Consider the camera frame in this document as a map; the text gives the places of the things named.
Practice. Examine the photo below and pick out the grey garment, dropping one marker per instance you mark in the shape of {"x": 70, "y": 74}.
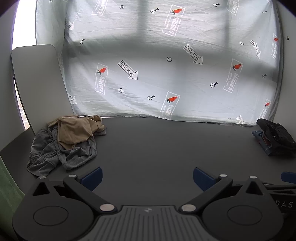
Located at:
{"x": 46, "y": 153}

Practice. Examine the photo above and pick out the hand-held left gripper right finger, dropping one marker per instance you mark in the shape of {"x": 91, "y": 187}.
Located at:
{"x": 203, "y": 179}

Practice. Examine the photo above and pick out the beige long-sleeve shirt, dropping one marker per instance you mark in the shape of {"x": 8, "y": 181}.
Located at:
{"x": 74, "y": 132}

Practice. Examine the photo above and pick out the blue jeans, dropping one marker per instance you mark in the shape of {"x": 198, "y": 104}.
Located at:
{"x": 262, "y": 141}

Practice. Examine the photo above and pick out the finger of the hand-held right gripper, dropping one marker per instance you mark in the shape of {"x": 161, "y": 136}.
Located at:
{"x": 281, "y": 187}
{"x": 288, "y": 177}

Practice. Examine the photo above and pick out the green cloth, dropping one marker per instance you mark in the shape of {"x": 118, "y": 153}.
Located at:
{"x": 9, "y": 192}

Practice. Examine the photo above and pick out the white rounded panel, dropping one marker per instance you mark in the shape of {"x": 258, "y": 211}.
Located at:
{"x": 39, "y": 88}

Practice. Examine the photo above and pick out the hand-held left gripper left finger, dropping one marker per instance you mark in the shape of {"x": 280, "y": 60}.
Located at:
{"x": 92, "y": 178}

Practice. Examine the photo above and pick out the grey printed bedsheet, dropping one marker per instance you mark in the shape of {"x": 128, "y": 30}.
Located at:
{"x": 161, "y": 58}

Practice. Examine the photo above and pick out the black garment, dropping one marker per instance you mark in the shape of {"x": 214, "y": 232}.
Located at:
{"x": 279, "y": 134}

